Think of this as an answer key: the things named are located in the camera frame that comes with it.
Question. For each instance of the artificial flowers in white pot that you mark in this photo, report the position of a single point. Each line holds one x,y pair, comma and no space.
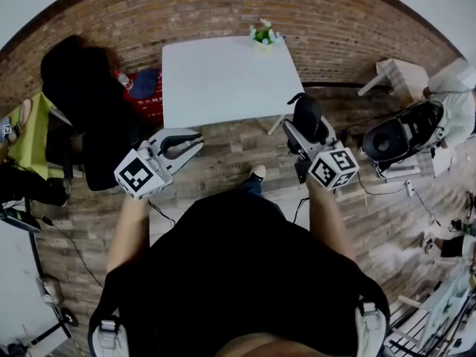
264,35

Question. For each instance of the person's shoe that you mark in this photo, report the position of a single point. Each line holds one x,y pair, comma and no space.
257,171

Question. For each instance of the white table leg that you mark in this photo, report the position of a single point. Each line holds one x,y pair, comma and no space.
277,124

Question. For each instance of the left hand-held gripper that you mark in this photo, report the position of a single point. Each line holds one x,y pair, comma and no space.
135,175

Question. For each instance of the person's black shirt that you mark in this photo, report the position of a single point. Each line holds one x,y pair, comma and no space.
238,273

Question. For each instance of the person's left forearm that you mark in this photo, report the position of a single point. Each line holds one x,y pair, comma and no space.
128,233

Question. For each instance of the red box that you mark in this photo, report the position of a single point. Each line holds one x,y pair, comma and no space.
148,106

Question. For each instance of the black laptop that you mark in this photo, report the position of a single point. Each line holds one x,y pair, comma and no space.
20,221

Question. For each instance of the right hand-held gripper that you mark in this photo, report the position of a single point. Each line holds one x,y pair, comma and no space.
331,169

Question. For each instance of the person's right forearm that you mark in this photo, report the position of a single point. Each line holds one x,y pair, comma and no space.
329,221

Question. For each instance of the yellow-green tablecloth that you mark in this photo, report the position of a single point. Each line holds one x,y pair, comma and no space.
31,143

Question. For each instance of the clear water bottle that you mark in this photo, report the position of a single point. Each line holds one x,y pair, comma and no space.
124,80

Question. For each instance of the black office chair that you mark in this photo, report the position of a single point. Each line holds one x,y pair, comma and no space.
85,99

